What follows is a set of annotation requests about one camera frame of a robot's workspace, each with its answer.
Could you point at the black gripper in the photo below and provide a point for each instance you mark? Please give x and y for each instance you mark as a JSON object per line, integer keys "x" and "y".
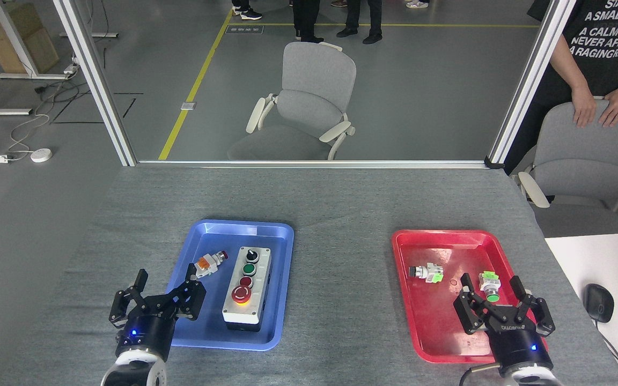
{"x": 521, "y": 343}
{"x": 148, "y": 332}

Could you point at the grey control box with buttons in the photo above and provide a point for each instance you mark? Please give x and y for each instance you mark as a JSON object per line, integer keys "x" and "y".
{"x": 252, "y": 279}

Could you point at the red push button orange block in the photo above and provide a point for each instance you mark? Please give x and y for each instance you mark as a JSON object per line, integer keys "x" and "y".
{"x": 207, "y": 264}

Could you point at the black push button green block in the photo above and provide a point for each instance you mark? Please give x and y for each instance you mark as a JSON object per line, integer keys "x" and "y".
{"x": 428, "y": 272}

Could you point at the person's right hand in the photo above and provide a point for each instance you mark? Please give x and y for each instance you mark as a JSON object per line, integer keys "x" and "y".
{"x": 583, "y": 107}

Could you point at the blue plastic tray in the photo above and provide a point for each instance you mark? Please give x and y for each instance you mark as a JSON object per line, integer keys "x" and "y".
{"x": 218, "y": 327}

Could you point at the red plastic tray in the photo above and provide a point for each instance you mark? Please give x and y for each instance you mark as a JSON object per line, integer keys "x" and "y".
{"x": 438, "y": 316}

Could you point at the black computer mouse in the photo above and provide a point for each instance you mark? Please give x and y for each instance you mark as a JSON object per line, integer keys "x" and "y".
{"x": 598, "y": 303}

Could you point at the white desk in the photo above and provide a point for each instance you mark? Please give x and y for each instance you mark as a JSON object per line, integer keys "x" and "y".
{"x": 609, "y": 257}

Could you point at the grey office chair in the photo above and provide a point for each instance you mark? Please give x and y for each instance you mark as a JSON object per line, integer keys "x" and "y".
{"x": 314, "y": 69}
{"x": 582, "y": 145}

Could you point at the white round device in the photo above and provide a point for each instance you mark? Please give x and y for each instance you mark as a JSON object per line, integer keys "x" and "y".
{"x": 41, "y": 155}

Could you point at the metal floor plate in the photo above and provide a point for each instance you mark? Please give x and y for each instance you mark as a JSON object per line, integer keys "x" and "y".
{"x": 188, "y": 105}

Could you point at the white power strip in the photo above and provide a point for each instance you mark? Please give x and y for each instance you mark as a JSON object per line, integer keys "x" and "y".
{"x": 71, "y": 68}

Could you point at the person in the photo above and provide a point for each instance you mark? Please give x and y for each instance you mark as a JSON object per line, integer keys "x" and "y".
{"x": 417, "y": 4}
{"x": 339, "y": 3}
{"x": 374, "y": 21}
{"x": 247, "y": 12}
{"x": 306, "y": 19}
{"x": 604, "y": 64}

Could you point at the white desk foot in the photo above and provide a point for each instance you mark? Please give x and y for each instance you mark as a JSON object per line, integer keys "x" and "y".
{"x": 89, "y": 35}

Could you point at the grey floor sign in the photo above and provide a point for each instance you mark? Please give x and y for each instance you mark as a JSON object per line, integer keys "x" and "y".
{"x": 244, "y": 29}

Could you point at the wooden cabinet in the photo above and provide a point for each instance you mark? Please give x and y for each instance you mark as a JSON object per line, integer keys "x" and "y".
{"x": 24, "y": 43}

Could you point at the silver aluminium rail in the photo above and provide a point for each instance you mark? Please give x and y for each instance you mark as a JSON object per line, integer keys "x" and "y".
{"x": 309, "y": 163}

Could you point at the silver aluminium post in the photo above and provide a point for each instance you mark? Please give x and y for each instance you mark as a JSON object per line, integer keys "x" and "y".
{"x": 529, "y": 80}
{"x": 97, "y": 80}

